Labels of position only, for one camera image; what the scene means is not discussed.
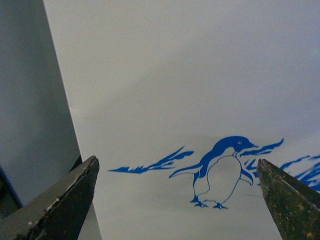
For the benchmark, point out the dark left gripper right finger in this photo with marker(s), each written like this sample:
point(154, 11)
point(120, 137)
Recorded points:
point(294, 207)

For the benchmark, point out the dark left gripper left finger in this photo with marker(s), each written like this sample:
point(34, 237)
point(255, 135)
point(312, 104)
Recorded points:
point(59, 212)

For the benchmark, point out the white blue chest freezer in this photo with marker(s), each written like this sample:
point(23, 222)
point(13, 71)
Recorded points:
point(179, 99)

